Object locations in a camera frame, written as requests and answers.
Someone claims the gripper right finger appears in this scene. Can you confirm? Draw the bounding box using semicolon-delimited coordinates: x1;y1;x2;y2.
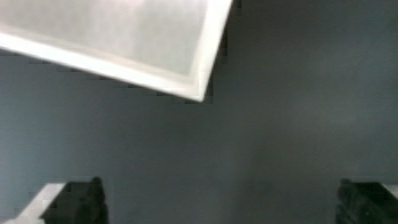
334;179;398;224

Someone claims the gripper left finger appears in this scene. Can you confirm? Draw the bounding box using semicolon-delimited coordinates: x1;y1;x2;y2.
6;177;110;224

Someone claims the white drawer box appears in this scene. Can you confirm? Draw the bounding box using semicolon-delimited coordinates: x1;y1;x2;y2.
0;0;235;101

